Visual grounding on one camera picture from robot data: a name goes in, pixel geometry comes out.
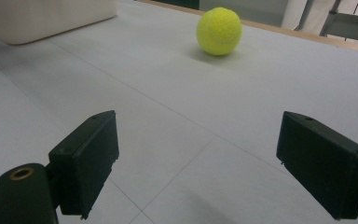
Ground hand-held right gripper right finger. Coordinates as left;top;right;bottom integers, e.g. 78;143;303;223
275;110;358;221

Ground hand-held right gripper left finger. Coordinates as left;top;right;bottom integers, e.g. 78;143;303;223
48;109;120;220

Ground white container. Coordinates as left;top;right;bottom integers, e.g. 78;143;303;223
0;0;118;46

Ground yellow tennis ball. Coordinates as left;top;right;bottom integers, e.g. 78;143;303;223
196;7;243;57

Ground grey metal stand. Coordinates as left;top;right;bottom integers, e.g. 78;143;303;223
294;0;358;45

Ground grey panel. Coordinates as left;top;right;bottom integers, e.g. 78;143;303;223
199;0;291;28

